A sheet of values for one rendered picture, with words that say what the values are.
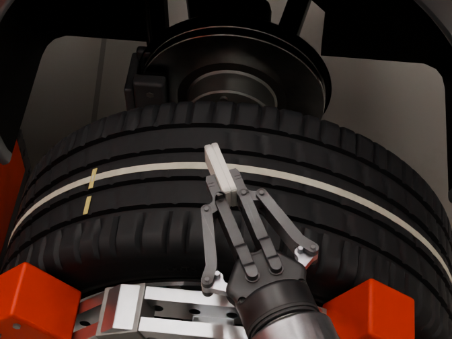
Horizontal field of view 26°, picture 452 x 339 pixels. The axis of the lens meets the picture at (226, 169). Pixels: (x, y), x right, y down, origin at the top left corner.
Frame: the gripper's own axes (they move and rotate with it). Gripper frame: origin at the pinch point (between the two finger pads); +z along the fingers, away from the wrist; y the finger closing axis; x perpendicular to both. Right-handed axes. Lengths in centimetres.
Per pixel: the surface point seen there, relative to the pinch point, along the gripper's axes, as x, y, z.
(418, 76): -127, 93, 107
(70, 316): -19.0, -19.9, -0.4
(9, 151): -50, -23, 54
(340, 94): -127, 69, 108
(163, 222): -9.2, -6.6, 2.4
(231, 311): -15.9, -1.8, -7.9
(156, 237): -9.5, -7.9, 0.8
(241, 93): -34, 16, 40
